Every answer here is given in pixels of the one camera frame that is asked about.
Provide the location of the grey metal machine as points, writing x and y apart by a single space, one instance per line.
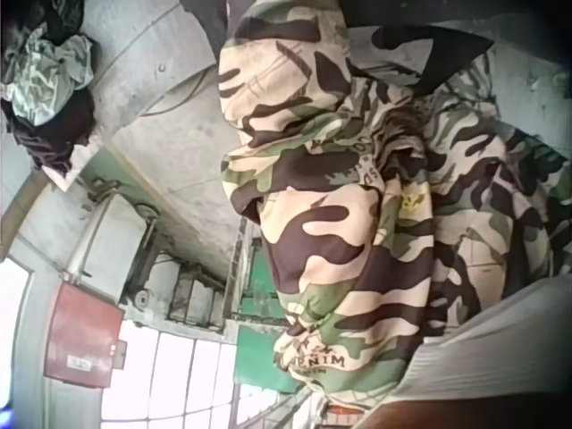
187 290

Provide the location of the grey metal cabinet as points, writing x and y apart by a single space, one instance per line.
109 241

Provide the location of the barred window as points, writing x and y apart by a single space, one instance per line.
179 380

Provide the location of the black cloth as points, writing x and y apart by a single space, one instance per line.
440 58

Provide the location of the heap of camouflage and dark clothes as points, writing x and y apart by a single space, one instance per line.
40 76

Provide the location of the green metal frame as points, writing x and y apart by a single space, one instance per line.
257 357

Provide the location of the red wall cabinet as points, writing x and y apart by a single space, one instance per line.
82 335

